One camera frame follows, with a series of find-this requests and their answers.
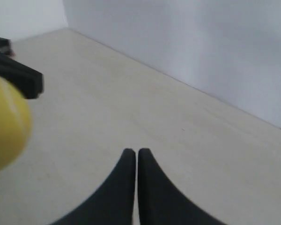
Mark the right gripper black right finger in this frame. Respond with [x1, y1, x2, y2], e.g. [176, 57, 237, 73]
[137, 148, 224, 225]

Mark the yellow tennis ball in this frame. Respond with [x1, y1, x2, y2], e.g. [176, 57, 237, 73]
[0, 77, 32, 170]

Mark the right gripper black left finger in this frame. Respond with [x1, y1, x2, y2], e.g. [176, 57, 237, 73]
[53, 149, 136, 225]

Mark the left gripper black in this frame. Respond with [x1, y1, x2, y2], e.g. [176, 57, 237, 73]
[0, 37, 44, 99]

